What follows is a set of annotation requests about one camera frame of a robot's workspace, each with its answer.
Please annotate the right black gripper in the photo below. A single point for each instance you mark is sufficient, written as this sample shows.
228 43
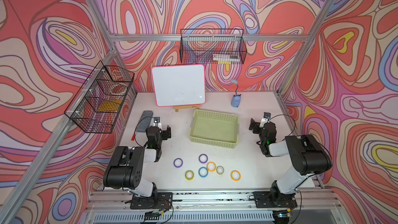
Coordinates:
256 126

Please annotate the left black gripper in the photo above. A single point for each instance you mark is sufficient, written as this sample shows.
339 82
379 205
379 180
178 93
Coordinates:
165 132

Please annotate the purple tape roll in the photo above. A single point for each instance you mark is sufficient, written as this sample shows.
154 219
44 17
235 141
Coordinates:
178 163
203 158

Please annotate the yellow green tape roll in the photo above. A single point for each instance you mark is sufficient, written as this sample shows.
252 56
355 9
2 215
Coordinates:
189 175

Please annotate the orange tape roll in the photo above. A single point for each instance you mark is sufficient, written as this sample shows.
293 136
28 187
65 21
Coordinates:
211 166
235 175

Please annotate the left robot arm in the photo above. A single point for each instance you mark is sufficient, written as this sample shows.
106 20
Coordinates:
125 169

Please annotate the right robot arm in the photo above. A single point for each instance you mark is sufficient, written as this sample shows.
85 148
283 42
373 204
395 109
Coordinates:
307 155

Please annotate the green plastic storage basket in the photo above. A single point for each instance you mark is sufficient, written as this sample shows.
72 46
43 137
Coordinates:
214 128

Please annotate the blue tape roll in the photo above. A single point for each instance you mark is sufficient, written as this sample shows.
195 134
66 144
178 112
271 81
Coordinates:
203 172

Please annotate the clear yellowish tape roll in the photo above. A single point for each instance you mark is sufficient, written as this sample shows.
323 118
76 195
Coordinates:
220 170

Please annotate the grey box in basket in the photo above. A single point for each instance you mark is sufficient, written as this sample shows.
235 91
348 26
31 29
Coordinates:
223 58

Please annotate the grey whiteboard eraser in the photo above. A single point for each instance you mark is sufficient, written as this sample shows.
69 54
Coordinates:
144 122

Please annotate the wooden whiteboard stand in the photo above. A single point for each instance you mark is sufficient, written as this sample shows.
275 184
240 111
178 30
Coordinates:
185 107

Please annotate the blue mouse shaped lamp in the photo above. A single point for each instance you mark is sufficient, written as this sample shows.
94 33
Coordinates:
236 99

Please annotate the pink framed whiteboard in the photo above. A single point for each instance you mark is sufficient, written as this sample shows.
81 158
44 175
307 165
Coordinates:
179 85

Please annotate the yellow sponge in basket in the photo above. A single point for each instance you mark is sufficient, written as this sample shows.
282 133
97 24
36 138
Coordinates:
109 106

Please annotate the green circuit board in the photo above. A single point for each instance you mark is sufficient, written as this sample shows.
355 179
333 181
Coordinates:
153 215

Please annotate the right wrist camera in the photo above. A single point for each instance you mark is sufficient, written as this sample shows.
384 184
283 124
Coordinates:
266 116

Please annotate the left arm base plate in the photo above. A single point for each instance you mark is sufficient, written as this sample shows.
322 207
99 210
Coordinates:
162 201

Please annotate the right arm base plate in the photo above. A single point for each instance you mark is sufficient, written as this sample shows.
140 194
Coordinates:
267 199

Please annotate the black wire basket left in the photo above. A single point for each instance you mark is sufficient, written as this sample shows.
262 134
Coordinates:
105 82

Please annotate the black wire basket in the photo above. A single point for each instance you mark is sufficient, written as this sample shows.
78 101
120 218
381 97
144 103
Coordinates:
105 82
198 45

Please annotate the black wire basket back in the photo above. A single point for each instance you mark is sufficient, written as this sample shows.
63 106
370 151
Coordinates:
198 45

